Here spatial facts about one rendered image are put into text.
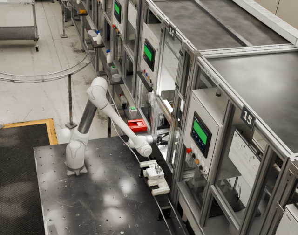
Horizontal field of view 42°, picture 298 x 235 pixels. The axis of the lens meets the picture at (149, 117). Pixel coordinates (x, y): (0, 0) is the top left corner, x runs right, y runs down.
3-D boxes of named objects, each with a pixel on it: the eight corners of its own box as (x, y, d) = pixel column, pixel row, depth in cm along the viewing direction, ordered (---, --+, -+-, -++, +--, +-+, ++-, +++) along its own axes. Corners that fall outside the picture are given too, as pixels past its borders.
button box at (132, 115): (128, 116, 384) (128, 106, 378) (135, 115, 387) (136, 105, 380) (130, 120, 378) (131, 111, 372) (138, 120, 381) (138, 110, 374)
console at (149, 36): (137, 68, 370) (140, 22, 343) (165, 66, 378) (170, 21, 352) (151, 92, 338) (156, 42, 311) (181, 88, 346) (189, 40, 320)
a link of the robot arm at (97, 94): (108, 104, 311) (110, 95, 322) (93, 88, 302) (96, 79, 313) (96, 112, 315) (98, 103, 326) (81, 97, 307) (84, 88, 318)
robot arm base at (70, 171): (67, 179, 340) (67, 174, 337) (64, 162, 357) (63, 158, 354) (88, 176, 346) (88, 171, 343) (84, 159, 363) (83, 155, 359)
